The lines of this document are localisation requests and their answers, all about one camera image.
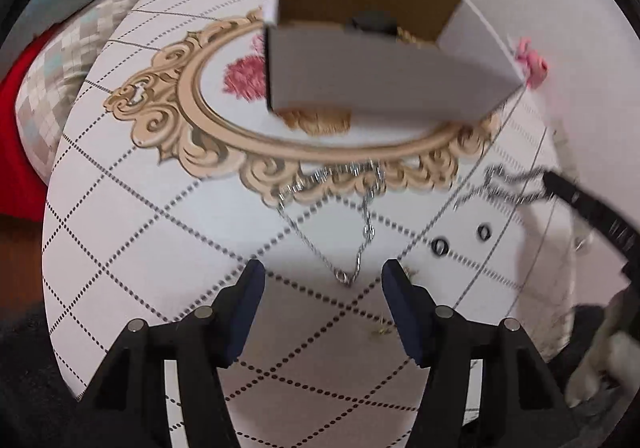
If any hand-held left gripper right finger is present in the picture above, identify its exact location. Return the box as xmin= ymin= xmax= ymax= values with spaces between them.
xmin=381 ymin=259 xmax=576 ymax=448

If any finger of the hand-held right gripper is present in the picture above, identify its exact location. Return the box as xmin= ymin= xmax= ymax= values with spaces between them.
xmin=544 ymin=171 xmax=640 ymax=279

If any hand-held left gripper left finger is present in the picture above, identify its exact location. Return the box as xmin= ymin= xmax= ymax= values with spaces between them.
xmin=75 ymin=259 xmax=267 ymax=448

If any thick silver chain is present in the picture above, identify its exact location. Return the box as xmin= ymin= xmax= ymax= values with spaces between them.
xmin=454 ymin=164 xmax=552 ymax=209

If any white cardboard box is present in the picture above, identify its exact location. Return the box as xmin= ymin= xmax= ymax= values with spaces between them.
xmin=262 ymin=0 xmax=529 ymax=121

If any small gold jewelry piece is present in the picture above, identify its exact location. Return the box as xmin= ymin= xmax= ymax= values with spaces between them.
xmin=369 ymin=320 xmax=399 ymax=340

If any ornament printed tablecloth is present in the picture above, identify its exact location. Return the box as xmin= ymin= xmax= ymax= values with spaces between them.
xmin=42 ymin=0 xmax=581 ymax=438

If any grey white furry thing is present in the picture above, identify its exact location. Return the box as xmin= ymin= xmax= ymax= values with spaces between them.
xmin=564 ymin=286 xmax=640 ymax=406

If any red cloth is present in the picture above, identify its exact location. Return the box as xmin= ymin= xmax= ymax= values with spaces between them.
xmin=0 ymin=24 xmax=57 ymax=223

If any checkered cushion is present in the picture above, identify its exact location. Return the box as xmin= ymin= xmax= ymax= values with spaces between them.
xmin=14 ymin=0 xmax=168 ymax=185

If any thin silver chain necklace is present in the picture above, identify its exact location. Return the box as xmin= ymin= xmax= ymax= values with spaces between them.
xmin=273 ymin=162 xmax=387 ymax=285

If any pink hair tie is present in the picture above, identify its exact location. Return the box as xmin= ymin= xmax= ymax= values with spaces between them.
xmin=515 ymin=38 xmax=550 ymax=89

